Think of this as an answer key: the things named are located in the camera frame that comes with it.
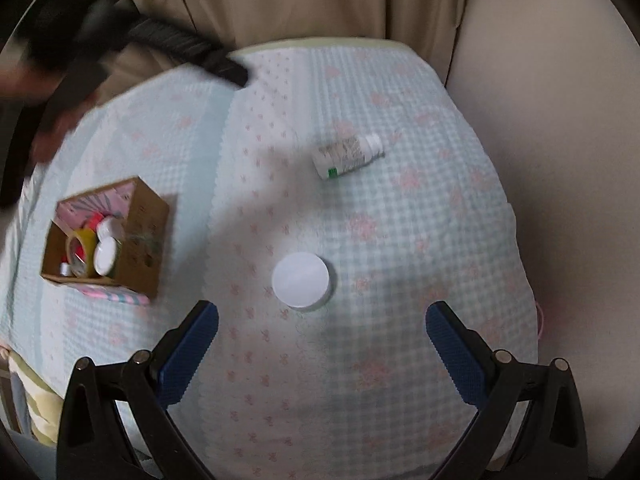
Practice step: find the striped yellow cloth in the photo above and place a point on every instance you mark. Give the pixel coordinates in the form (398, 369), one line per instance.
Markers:
(35, 405)

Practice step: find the white jar green band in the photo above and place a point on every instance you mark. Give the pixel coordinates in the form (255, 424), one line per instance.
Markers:
(106, 257)

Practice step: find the yellow clear tape roll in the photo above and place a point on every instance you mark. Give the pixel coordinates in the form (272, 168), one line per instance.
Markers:
(80, 252)

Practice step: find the brown cardboard box pink lining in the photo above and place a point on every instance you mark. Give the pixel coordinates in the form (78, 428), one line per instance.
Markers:
(142, 240)

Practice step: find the person's left hand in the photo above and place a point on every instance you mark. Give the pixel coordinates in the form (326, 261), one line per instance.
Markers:
(50, 130)

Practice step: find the small red box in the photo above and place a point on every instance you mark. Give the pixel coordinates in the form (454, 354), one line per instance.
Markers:
(92, 220)

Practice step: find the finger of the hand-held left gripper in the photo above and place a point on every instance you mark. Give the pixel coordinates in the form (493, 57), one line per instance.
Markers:
(75, 90)
(190, 47)

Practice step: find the small jar grey lid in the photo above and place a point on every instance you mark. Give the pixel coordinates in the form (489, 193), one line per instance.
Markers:
(65, 269)

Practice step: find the white round jar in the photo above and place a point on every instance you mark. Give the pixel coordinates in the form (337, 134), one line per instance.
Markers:
(301, 280)

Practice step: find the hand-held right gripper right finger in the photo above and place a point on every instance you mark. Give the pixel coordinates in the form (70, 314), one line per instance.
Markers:
(452, 347)

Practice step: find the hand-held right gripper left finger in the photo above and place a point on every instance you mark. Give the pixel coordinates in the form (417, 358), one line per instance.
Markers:
(192, 347)

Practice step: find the light blue floral bed sheet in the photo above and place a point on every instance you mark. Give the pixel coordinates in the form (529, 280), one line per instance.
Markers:
(350, 260)

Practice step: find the white pill bottle green label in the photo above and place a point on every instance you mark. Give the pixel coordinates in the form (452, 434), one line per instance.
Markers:
(347, 155)

